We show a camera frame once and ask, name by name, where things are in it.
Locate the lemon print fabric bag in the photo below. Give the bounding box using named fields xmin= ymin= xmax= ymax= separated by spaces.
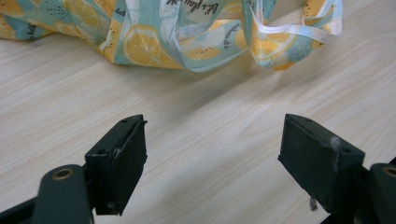
xmin=0 ymin=0 xmax=344 ymax=74

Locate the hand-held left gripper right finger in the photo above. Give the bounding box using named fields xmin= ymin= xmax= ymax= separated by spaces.
xmin=277 ymin=113 xmax=366 ymax=215

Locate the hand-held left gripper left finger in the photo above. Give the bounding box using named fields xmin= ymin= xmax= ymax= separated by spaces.
xmin=84 ymin=114 xmax=149 ymax=217

